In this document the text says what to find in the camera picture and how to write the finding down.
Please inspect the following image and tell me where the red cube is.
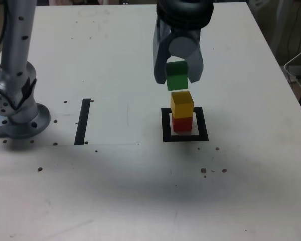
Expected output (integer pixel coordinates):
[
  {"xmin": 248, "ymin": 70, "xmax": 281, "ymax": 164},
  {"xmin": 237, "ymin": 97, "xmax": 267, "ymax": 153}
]
[{"xmin": 172, "ymin": 115, "xmax": 193, "ymax": 133}]

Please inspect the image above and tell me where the green cube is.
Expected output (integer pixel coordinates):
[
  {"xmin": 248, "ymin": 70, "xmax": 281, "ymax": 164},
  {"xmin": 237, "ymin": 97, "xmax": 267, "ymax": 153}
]
[{"xmin": 165, "ymin": 60, "xmax": 189, "ymax": 91}]

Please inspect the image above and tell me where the black tape square outline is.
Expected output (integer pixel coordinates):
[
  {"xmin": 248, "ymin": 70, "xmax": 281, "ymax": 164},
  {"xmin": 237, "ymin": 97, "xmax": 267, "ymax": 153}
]
[{"xmin": 161, "ymin": 107, "xmax": 209, "ymax": 142}]

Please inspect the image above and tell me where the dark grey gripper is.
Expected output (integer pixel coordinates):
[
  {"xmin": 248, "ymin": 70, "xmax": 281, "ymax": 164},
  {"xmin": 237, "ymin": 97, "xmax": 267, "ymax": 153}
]
[{"xmin": 152, "ymin": 18, "xmax": 205, "ymax": 85}]

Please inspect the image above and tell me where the white cable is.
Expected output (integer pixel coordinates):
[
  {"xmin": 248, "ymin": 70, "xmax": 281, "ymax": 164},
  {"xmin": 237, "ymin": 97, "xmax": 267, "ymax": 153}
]
[{"xmin": 283, "ymin": 41, "xmax": 301, "ymax": 95}]

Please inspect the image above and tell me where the yellow cube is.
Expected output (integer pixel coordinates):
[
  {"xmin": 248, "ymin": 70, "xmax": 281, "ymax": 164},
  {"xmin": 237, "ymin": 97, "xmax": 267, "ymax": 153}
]
[{"xmin": 170, "ymin": 91, "xmax": 194, "ymax": 119}]

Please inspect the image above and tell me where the black tape strip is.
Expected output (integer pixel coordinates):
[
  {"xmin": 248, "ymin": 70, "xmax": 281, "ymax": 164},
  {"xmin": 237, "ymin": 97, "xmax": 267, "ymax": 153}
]
[{"xmin": 74, "ymin": 98, "xmax": 91, "ymax": 146}]

